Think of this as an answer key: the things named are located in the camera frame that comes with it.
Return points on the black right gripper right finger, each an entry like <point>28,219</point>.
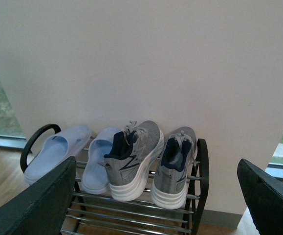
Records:
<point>263,195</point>

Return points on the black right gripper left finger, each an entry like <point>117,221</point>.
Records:
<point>40,209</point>

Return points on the light blue slipper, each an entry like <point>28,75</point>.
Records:
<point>55,150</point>
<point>94,179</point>

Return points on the grey sneaker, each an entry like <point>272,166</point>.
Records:
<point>169,186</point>
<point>133,152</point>

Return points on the black metal shoe rack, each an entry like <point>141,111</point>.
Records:
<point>98,214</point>

